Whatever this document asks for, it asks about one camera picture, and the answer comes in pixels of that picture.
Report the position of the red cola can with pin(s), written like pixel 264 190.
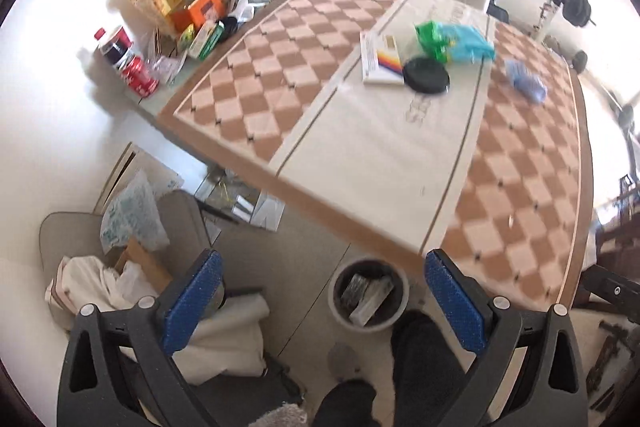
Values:
pixel 138 77

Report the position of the blue plastic wrapper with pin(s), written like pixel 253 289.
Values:
pixel 526 82

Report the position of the black dumbbell weight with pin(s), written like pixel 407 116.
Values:
pixel 577 12

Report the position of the white flat boxes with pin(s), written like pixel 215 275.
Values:
pixel 225 195

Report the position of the orange box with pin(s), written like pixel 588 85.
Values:
pixel 196 13

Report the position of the printed plastic bag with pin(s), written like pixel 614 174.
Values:
pixel 133 213

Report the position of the cola bottle red cap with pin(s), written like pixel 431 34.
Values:
pixel 114 45

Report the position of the black round lid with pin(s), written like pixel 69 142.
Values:
pixel 426 76

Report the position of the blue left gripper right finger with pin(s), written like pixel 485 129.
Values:
pixel 460 298

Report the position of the checkered dining table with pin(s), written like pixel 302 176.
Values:
pixel 502 184

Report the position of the brown cardboard box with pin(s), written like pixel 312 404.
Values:
pixel 153 270

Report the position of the white round trash bin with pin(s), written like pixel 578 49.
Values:
pixel 367 295

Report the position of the green blue snack bag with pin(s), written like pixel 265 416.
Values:
pixel 448 43

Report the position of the cream fabric cloth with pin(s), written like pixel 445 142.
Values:
pixel 203 340

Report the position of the white booklet with stripes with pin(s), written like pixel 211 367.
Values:
pixel 380 60

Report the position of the black trouser legs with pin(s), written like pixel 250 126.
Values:
pixel 426 376

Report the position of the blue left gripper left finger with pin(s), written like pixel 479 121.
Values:
pixel 183 302

